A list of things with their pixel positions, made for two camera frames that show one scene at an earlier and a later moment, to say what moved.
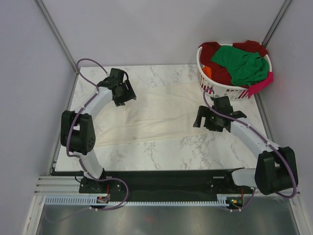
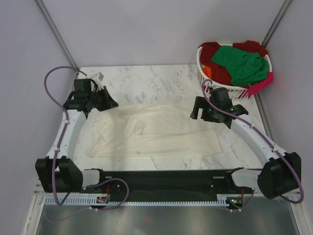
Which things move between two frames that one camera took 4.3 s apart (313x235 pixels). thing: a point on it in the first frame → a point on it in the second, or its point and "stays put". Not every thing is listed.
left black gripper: [129, 94] → [109, 103]
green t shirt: [245, 68] stays put
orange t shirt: [208, 71] stays put
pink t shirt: [257, 87] stays put
